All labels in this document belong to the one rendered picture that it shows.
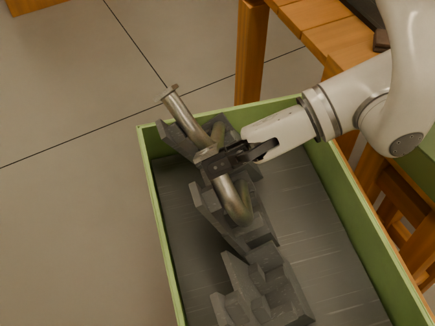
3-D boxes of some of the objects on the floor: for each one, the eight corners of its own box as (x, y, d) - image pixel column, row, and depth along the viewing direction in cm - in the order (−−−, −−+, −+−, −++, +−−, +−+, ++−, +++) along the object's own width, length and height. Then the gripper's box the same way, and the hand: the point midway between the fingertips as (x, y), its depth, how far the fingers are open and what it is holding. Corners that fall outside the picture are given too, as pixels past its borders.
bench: (548, 126, 226) (699, -36, 155) (303, 237, 188) (355, 88, 117) (452, 48, 263) (538, -111, 193) (232, 127, 225) (239, -35, 155)
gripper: (338, 148, 58) (213, 205, 60) (315, 130, 74) (218, 176, 76) (314, 97, 56) (189, 157, 59) (297, 90, 72) (199, 138, 75)
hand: (217, 162), depth 67 cm, fingers closed on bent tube, 3 cm apart
